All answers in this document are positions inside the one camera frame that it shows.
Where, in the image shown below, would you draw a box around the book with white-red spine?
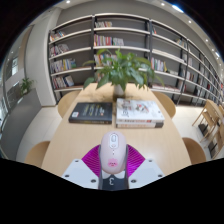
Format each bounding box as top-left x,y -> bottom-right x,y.
115,120 -> 165,130

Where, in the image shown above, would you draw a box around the leafy plant on grey ledge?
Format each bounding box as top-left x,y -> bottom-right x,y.
18,77 -> 35,97

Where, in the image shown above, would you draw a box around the recessed ceiling lights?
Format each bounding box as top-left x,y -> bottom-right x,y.
64,0 -> 222,58

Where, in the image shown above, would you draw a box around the grey bookshelf unit with books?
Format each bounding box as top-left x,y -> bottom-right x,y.
47,12 -> 224,105

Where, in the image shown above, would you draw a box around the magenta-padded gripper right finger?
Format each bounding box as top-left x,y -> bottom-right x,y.
123,143 -> 166,190

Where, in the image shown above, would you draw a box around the pale pink computer mouse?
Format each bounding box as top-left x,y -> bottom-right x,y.
99,130 -> 128,175

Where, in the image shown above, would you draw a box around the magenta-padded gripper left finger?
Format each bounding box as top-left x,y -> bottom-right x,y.
61,143 -> 104,190

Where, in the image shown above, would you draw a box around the slatted wooden chair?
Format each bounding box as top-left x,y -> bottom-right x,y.
191,98 -> 224,160

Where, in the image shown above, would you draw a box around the black hardcover book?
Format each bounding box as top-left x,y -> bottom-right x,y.
68,101 -> 114,125

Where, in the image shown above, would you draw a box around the green potted plant white pot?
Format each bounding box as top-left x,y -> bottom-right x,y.
82,48 -> 165,98

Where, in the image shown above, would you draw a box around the white illustrated book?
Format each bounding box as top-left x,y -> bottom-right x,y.
115,97 -> 166,124

